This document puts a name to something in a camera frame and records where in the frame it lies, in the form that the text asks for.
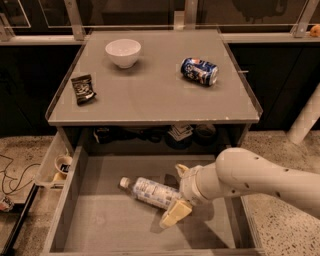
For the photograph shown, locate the white cup in bin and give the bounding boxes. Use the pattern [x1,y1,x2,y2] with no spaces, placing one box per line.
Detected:
[54,155,72,175]

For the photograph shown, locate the black item on shelf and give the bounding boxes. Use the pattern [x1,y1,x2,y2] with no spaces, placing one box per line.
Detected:
[93,127,115,144]

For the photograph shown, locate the grey cabinet with counter top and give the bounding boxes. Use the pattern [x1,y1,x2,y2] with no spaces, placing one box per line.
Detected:
[46,29,262,147]

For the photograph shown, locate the orange object on ledge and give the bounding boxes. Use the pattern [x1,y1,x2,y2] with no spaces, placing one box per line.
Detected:
[310,24,320,37]

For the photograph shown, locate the blue soda can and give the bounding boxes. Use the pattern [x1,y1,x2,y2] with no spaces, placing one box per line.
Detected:
[180,58,219,86]

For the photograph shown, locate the clear plastic side bin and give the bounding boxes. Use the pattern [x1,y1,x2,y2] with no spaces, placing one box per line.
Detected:
[34,133,72,189]

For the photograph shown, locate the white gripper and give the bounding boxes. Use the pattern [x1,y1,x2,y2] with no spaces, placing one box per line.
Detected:
[159,164,217,229]

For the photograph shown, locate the open grey top drawer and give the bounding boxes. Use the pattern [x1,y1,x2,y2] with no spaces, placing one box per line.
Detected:
[41,146,265,256]

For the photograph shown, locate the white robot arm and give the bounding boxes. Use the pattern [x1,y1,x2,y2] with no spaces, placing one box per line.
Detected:
[160,147,320,229]

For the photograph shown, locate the black cable on floor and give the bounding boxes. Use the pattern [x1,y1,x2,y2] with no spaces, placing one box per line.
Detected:
[0,153,42,197]

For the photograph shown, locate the white ceramic bowl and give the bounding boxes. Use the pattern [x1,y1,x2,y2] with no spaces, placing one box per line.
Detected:
[105,39,142,69]

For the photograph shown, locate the black snack packet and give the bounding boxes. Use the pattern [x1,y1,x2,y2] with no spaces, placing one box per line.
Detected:
[71,74,96,105]

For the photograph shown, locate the clear plastic bottle blue label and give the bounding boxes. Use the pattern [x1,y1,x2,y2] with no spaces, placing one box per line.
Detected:
[119,177,182,210]

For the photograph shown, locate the dark round bowl on shelf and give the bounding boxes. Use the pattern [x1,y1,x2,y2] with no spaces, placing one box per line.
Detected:
[194,124,217,146]

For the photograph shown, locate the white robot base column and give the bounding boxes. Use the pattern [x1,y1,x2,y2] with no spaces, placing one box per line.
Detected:
[287,83,320,144]

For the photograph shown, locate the folded paper packet on shelf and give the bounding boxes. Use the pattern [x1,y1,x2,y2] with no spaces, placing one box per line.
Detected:
[168,125,193,141]

